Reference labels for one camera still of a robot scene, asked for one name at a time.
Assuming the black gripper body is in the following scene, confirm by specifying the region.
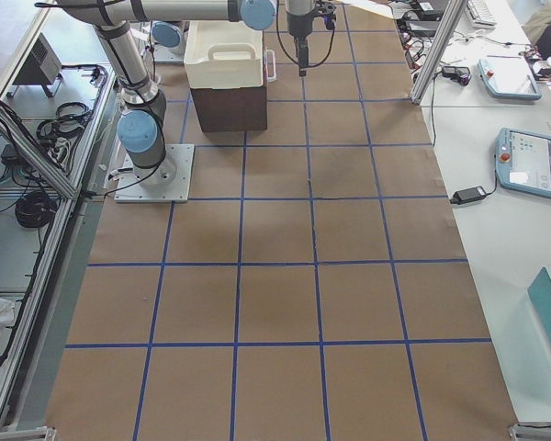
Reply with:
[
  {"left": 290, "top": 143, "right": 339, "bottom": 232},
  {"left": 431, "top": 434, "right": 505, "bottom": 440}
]
[{"left": 285, "top": 0, "right": 314, "bottom": 40}]

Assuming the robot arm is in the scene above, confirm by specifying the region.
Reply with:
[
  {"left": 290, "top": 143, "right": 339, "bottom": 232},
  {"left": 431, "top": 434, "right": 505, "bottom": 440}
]
[{"left": 34, "top": 1, "right": 276, "bottom": 185}]

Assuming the white plastic tray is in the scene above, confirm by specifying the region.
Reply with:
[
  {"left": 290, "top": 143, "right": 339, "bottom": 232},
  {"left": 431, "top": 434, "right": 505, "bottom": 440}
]
[{"left": 184, "top": 21, "right": 264, "bottom": 89}]

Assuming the blue teach pendant far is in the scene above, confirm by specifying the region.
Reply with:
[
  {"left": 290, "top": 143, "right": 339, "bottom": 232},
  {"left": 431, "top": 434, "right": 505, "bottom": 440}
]
[{"left": 478, "top": 55, "right": 542, "bottom": 101}]

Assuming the blue teach pendant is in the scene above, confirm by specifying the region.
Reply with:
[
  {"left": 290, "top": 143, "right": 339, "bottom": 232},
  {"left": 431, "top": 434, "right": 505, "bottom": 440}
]
[
  {"left": 495, "top": 128, "right": 551, "bottom": 198},
  {"left": 478, "top": 55, "right": 542, "bottom": 101}
]

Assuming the black power adapter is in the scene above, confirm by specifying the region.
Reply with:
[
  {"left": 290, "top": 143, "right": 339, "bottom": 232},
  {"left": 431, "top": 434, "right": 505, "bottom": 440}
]
[{"left": 450, "top": 186, "right": 488, "bottom": 206}]

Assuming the blue teach pendant near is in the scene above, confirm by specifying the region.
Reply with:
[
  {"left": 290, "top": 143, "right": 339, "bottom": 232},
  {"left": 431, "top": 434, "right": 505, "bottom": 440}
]
[{"left": 495, "top": 128, "right": 551, "bottom": 198}]

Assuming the grey electronics box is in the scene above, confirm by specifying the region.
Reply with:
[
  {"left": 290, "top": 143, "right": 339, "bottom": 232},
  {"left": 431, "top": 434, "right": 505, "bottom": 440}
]
[{"left": 6, "top": 33, "right": 62, "bottom": 98}]

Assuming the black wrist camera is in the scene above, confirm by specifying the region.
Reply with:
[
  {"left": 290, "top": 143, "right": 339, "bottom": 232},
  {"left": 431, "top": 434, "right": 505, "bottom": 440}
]
[{"left": 316, "top": 0, "right": 336, "bottom": 31}]

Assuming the aluminium frame post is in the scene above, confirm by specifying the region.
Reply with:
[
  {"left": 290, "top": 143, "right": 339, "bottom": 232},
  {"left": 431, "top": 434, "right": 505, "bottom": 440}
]
[{"left": 410, "top": 0, "right": 467, "bottom": 105}]

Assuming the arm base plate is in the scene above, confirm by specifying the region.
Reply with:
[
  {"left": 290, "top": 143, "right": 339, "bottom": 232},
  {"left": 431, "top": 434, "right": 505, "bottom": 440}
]
[{"left": 113, "top": 144, "right": 195, "bottom": 203}]

